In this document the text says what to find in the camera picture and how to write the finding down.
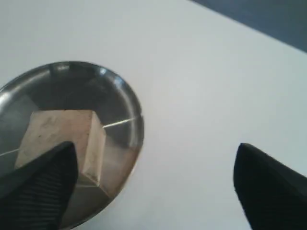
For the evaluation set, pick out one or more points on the round stainless steel plate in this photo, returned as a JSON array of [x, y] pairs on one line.
[[74, 85]]

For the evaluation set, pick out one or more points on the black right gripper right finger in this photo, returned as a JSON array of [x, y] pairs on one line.
[[272, 195]]

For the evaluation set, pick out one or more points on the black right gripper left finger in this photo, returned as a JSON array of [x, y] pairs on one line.
[[36, 196]]

